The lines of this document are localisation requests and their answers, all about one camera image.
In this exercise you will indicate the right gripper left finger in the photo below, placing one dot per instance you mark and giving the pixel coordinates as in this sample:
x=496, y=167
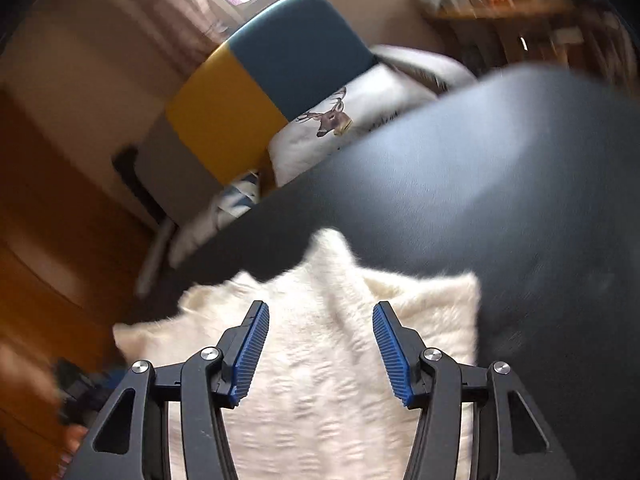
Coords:
x=129, y=438

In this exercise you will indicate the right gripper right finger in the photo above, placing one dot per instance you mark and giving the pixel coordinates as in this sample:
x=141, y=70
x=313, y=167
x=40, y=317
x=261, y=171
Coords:
x=510, y=437

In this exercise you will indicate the cream knitted sweater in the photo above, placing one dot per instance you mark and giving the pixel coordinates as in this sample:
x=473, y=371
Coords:
x=320, y=404

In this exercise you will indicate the black leather folding table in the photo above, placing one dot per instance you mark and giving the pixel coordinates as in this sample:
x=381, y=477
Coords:
x=529, y=179

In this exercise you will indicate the orange wooden cabinet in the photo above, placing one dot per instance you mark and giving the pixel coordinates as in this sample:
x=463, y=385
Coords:
x=69, y=259

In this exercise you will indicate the geometric patterned cushion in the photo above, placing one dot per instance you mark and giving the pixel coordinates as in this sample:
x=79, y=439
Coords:
x=230, y=204

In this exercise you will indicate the grey yellow blue sofa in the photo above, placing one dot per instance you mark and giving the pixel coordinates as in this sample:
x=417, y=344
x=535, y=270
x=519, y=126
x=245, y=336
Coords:
x=218, y=126

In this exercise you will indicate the white deer print cushion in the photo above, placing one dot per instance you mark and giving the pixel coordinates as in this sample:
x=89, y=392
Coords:
x=368, y=102

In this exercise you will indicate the brown patterned curtain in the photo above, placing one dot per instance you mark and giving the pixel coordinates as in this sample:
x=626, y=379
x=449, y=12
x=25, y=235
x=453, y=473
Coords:
x=187, y=31

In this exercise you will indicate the cluttered wooden side table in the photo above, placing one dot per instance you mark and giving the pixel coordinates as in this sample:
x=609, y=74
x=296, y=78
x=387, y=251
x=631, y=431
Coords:
x=596, y=37

